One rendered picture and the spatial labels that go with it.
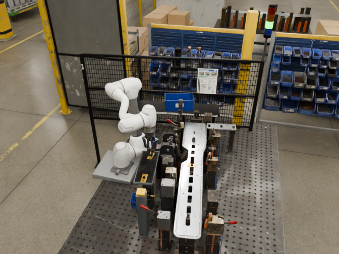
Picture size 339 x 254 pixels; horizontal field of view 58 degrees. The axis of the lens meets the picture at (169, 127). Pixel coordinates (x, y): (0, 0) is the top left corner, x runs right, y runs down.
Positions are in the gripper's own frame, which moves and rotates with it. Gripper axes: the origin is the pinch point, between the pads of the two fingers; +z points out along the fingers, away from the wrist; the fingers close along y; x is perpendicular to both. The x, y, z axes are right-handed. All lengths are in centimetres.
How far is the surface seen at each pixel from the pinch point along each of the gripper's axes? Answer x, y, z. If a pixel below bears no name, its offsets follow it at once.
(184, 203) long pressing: -26.4, 34.3, 20.1
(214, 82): 118, 31, -9
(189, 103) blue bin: 97, 10, 7
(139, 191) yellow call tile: -38.8, 4.7, 4.1
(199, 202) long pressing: -23, 44, 20
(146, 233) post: -41, 8, 46
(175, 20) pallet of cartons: 472, -102, 28
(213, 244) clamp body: -42, 59, 37
